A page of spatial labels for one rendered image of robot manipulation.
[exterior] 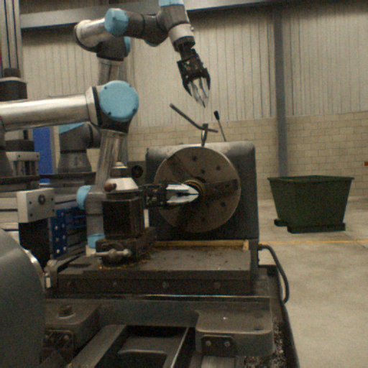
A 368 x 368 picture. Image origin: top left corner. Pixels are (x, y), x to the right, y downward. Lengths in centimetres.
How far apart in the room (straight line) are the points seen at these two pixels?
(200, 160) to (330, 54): 1093
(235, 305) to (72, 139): 116
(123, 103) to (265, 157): 1039
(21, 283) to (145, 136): 1153
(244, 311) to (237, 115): 1091
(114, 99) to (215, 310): 66
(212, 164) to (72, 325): 80
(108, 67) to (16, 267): 146
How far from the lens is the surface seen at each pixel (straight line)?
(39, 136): 668
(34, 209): 120
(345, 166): 1180
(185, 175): 126
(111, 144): 126
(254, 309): 73
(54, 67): 1320
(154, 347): 75
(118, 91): 112
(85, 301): 80
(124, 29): 127
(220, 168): 132
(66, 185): 170
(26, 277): 27
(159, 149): 154
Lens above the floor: 117
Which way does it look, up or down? 3 degrees down
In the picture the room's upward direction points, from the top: 3 degrees counter-clockwise
